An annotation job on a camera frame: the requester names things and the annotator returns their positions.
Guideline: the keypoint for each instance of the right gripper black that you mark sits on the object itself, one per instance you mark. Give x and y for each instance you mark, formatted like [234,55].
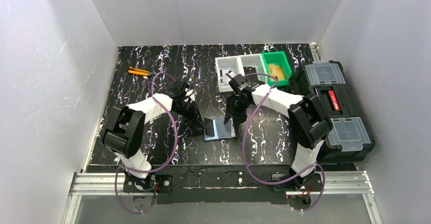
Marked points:
[234,108]

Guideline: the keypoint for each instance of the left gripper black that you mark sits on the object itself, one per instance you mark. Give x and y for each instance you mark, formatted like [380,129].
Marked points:
[194,119]

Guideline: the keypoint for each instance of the black leather card holder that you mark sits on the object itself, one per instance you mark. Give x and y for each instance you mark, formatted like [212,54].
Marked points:
[218,129]

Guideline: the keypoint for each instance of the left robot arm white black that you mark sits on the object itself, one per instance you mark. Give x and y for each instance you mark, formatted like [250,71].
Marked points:
[124,128]

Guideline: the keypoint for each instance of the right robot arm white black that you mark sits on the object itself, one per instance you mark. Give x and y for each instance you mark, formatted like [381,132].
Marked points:
[308,120]

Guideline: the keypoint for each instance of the white card magnetic stripe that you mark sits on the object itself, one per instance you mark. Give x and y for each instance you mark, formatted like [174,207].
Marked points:
[224,72]

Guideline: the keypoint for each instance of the black card in bin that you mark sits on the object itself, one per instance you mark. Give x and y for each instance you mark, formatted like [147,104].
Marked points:
[249,70]

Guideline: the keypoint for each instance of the tan cards in green bin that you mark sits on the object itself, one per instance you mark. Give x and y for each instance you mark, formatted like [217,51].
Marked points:
[276,71]

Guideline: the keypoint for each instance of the left white bin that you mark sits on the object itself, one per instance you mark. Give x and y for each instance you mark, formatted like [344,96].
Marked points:
[223,65]

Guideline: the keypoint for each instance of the white bin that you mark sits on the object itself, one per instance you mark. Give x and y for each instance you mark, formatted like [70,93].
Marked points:
[223,65]
[253,66]

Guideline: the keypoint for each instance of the middle white bin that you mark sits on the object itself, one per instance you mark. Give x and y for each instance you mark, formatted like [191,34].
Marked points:
[253,66]

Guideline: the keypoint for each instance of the green bin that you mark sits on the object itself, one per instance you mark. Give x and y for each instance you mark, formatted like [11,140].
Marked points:
[278,58]

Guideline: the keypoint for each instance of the black toolbox clear lids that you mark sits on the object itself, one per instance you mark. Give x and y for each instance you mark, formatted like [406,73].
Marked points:
[350,141]

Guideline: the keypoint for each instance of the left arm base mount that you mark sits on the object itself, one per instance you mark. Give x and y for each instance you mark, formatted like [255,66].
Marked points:
[146,189]

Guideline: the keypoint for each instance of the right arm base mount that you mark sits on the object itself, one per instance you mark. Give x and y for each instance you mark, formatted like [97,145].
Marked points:
[304,196]

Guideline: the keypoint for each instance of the aluminium frame rail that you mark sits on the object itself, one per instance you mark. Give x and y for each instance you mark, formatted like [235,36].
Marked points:
[214,186]

